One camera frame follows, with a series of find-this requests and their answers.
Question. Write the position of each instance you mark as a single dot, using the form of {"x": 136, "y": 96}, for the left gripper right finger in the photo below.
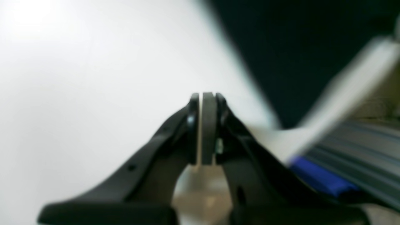
{"x": 263, "y": 191}

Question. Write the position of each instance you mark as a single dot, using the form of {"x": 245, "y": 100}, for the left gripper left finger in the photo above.
{"x": 140, "y": 192}

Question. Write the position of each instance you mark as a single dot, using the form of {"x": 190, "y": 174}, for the black T-shirt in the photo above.
{"x": 293, "y": 48}

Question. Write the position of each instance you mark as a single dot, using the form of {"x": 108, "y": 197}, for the blue plastic bin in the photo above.
{"x": 321, "y": 179}

